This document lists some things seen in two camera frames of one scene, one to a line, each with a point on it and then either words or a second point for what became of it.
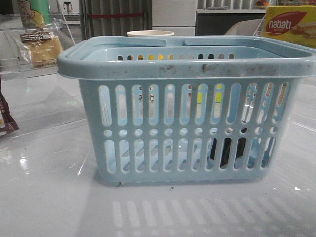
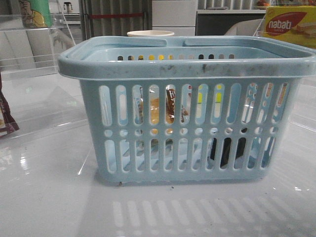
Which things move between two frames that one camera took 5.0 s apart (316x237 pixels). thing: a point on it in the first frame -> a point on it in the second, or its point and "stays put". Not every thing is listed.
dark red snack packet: x=7 y=125 stays put
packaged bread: x=39 y=49 -> x=154 y=110
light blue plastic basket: x=186 y=109 stays put
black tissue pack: x=226 y=148 stays put
